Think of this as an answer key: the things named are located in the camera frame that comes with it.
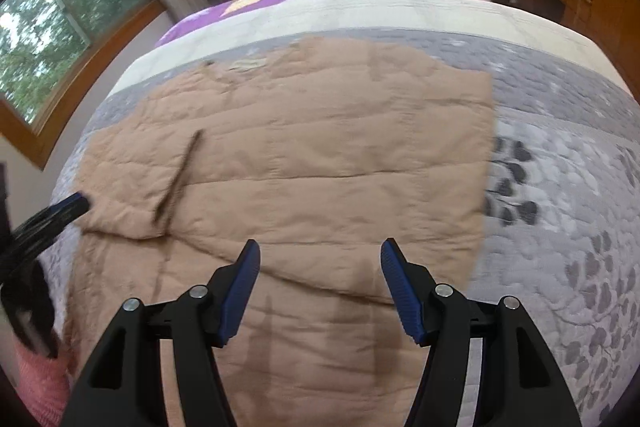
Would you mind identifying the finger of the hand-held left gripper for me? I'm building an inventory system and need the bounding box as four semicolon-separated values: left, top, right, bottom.
0;191;92;280

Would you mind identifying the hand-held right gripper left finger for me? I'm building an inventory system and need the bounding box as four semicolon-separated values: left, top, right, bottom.
60;238;262;427

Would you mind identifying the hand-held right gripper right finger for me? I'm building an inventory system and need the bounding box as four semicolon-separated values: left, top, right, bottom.
380;237;583;427

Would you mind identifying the beige quilted jacket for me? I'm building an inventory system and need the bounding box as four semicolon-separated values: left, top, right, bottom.
62;38;496;427

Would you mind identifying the person's left hand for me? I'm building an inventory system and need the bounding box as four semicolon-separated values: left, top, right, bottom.
0;257;62;360

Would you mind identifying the pink textured cloth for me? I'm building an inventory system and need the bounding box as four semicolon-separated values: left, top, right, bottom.
12;337;72;425

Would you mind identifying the wooden framed window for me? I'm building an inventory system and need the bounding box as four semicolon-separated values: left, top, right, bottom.
0;0;168;170

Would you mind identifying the grey floral quilted bedspread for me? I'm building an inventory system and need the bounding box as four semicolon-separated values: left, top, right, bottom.
47;0;636;427

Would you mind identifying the purple floral blanket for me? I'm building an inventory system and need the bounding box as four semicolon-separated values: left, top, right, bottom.
155;0;341;48

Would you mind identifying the wooden wardrobe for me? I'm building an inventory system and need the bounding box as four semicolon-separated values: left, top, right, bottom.
590;0;640;100

